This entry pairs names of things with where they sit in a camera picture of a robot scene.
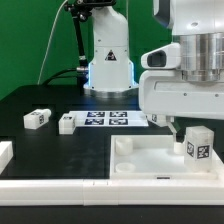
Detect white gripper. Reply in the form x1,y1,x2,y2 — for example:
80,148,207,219
139,43,224,142

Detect white square tabletop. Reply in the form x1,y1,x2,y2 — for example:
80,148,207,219
110,135,224,180

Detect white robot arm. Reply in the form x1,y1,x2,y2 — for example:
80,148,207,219
85,0,224,126

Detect white marker sheet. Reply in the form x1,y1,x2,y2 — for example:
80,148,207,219
70,110,148,127

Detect white U-shaped fence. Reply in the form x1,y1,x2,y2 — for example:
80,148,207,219
0,143,224,206

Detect black cable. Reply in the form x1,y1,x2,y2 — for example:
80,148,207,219
42,68,84,86

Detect white cable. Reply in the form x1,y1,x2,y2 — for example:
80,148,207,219
37,0,69,86

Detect black camera stand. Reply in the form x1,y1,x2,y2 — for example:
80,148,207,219
64,0,96,86

